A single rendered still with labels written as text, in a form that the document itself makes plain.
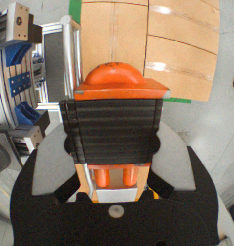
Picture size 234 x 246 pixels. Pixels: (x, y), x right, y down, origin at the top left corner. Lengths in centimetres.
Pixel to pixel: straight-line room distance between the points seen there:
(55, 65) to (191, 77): 112
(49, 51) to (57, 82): 31
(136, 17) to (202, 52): 52
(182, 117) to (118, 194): 166
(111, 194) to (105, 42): 75
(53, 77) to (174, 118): 149
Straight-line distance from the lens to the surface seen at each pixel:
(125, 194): 21
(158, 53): 86
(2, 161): 61
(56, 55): 123
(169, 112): 166
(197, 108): 188
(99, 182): 19
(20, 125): 67
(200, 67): 103
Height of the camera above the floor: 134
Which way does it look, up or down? 60 degrees down
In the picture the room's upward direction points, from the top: 175 degrees clockwise
